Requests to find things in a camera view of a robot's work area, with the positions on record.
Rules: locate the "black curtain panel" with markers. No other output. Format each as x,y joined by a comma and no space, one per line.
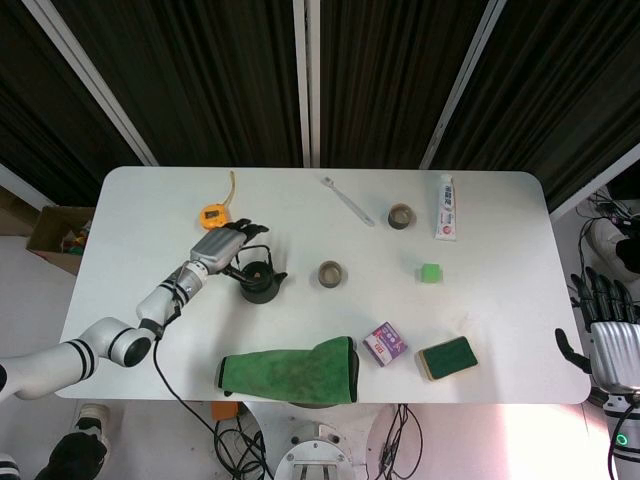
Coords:
200,75
575,75
30,100
390,75

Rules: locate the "purple tissue pack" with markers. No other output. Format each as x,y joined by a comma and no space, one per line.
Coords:
385,345

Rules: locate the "yellow tape measure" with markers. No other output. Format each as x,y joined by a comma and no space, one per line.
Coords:
212,217

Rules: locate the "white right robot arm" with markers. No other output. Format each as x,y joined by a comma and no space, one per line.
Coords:
625,450

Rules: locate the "green yellow sponge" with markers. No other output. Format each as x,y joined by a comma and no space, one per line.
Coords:
446,359

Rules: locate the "white toothbrush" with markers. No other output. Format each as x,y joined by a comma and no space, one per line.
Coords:
350,202

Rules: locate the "green cube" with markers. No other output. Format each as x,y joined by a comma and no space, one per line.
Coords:
430,274

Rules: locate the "white toothpaste tube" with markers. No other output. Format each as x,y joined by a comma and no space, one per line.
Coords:
446,215

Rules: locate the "person leg black trousers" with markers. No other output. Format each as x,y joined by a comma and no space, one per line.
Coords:
70,460

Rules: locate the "orange object under table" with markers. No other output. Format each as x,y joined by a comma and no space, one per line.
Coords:
224,411

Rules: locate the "green microfibre towel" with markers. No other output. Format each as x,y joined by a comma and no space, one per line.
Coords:
290,372

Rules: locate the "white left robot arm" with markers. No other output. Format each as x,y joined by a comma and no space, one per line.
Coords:
55,365

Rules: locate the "white robot torso base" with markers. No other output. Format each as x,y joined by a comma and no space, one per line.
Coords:
310,425

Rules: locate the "cardboard box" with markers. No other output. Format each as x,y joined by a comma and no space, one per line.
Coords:
45,230

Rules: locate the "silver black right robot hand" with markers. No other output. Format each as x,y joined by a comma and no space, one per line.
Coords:
617,350

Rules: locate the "white partition frame post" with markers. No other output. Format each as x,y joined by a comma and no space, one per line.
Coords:
95,85
460,90
306,85
595,187

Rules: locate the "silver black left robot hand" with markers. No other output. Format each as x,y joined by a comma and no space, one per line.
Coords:
217,247

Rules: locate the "black teapot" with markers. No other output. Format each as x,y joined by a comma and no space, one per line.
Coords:
260,292

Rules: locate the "white black shoe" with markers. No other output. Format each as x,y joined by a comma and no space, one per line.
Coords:
92,422

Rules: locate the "dark ceramic teacup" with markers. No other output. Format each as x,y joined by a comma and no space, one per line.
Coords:
402,216
332,275

